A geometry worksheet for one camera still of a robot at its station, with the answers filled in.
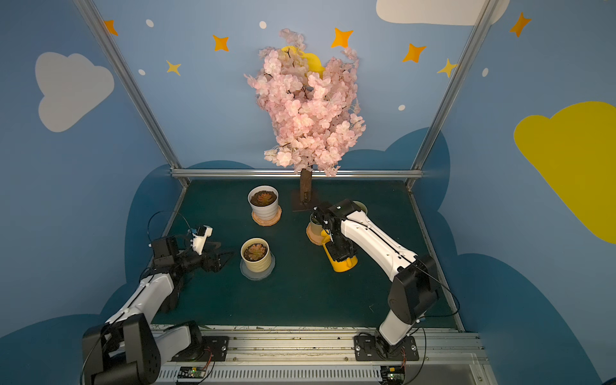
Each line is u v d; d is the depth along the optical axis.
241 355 0.73
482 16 0.71
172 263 0.67
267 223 1.05
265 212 1.02
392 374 0.72
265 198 1.02
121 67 0.80
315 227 0.98
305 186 1.05
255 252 0.88
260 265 0.88
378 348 0.65
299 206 1.15
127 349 0.41
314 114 0.62
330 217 0.58
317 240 0.99
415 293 0.45
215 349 0.75
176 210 1.16
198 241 0.75
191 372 0.72
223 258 0.76
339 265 0.82
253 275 0.90
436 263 0.45
